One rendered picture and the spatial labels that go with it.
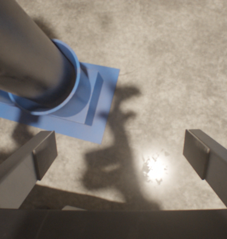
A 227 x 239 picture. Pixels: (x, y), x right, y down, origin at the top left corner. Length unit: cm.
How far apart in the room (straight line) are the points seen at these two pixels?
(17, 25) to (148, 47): 77
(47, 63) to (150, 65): 64
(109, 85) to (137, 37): 33
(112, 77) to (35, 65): 57
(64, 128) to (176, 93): 65
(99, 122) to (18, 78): 56
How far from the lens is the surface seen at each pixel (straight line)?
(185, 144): 17
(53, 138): 16
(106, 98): 96
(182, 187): 98
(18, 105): 72
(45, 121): 106
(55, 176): 106
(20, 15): 46
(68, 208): 98
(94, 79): 85
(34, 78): 51
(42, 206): 102
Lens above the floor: 93
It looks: 79 degrees down
